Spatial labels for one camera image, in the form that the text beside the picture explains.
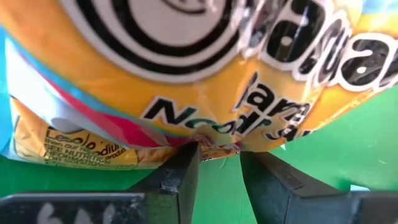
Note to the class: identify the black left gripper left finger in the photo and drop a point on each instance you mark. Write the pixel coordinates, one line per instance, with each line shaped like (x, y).
(174, 186)

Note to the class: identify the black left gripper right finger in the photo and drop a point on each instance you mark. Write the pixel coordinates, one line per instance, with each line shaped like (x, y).
(280, 193)

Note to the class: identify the green table mat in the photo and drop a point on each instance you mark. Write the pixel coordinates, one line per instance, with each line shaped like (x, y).
(357, 140)

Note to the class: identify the teal plastic bin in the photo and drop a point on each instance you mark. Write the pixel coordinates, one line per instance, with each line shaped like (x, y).
(3, 109)

